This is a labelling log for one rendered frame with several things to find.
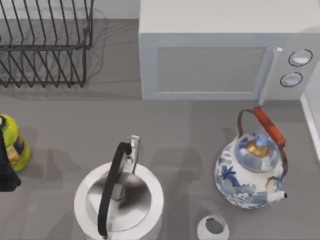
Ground pale microwave oven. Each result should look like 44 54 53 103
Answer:
138 0 320 102

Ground blue and white porcelain teapot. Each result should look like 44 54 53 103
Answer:
214 106 289 210

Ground white cup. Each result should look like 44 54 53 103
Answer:
196 213 230 240

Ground small microwave knob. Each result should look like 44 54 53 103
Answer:
279 71 304 88

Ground yellow-green bottle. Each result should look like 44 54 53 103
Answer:
0 114 32 173

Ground large microwave knob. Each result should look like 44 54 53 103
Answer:
288 48 314 68

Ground steel kettle with black handle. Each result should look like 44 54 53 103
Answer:
73 134 165 240

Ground microwave door handle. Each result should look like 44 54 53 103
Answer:
257 45 284 106

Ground black wire dish rack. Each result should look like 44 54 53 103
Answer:
0 0 95 89

